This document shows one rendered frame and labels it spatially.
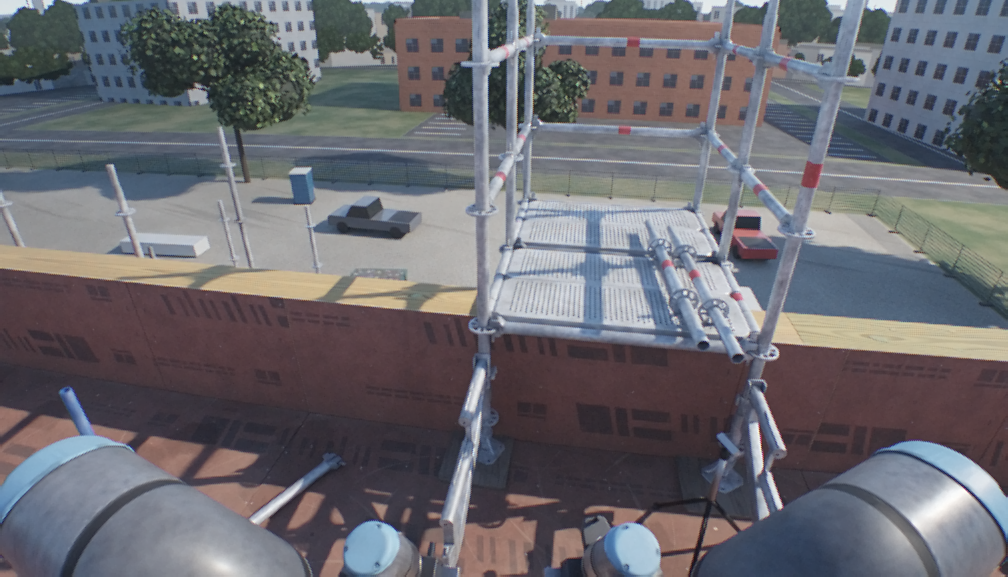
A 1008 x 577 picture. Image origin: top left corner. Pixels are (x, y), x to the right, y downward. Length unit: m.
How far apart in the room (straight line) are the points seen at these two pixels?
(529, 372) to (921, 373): 1.63
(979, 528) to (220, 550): 0.58
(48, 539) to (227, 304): 2.25
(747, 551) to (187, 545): 0.42
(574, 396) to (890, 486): 1.95
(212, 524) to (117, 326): 2.86
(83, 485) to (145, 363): 2.84
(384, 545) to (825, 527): 0.72
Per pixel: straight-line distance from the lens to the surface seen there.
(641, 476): 2.54
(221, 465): 2.80
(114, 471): 0.53
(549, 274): 2.39
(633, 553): 1.00
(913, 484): 0.53
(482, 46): 1.69
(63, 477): 0.54
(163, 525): 0.47
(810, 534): 0.47
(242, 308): 2.68
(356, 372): 2.58
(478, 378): 2.03
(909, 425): 2.81
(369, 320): 2.36
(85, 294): 3.33
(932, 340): 2.71
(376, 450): 2.62
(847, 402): 2.61
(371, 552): 0.99
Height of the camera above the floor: 1.89
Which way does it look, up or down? 27 degrees down
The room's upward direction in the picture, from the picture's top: straight up
